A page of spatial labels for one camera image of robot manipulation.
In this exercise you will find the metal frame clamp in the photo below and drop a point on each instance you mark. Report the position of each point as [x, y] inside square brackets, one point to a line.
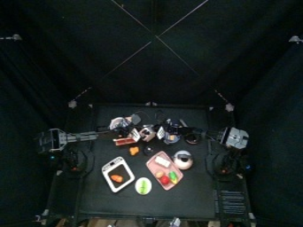
[295, 39]
[14, 37]
[72, 103]
[229, 107]

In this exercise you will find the red wooden drawer box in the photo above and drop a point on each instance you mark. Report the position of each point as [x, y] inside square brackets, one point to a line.
[125, 142]

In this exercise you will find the yellow toy corn cob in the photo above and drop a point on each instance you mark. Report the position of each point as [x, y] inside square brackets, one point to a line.
[172, 177]

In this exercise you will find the red toy bell pepper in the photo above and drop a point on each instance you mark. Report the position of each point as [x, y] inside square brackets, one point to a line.
[164, 180]

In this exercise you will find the white paper card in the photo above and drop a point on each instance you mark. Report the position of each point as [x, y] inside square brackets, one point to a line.
[148, 128]

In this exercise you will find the white toy pot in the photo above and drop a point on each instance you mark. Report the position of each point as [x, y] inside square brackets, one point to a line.
[118, 122]

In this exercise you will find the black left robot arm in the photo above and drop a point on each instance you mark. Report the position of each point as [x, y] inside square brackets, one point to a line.
[78, 136]

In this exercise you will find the pink serving tray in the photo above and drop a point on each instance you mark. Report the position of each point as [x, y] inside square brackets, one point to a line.
[150, 165]

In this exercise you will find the orange toy food piece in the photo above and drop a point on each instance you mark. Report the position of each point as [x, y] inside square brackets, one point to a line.
[133, 150]

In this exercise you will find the black toy pot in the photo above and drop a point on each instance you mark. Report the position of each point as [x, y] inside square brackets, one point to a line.
[192, 138]

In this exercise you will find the orange toy carrot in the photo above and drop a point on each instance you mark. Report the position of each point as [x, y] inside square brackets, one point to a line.
[116, 178]

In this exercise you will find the tan toy onion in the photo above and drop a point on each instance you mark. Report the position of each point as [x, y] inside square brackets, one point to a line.
[158, 174]

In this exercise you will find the small metal cup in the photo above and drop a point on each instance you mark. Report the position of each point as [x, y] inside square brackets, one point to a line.
[148, 150]

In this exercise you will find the white toy block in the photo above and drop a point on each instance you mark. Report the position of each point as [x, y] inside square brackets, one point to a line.
[161, 161]

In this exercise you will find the white napkin holder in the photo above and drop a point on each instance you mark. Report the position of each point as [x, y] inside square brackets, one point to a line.
[142, 139]

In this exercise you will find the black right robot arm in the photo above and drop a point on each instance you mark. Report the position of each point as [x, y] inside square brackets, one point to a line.
[235, 137]

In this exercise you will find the white rimmed baking tray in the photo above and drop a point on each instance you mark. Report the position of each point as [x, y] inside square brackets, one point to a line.
[110, 162]

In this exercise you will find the small white plate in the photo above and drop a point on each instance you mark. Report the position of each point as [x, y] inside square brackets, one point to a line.
[136, 186]

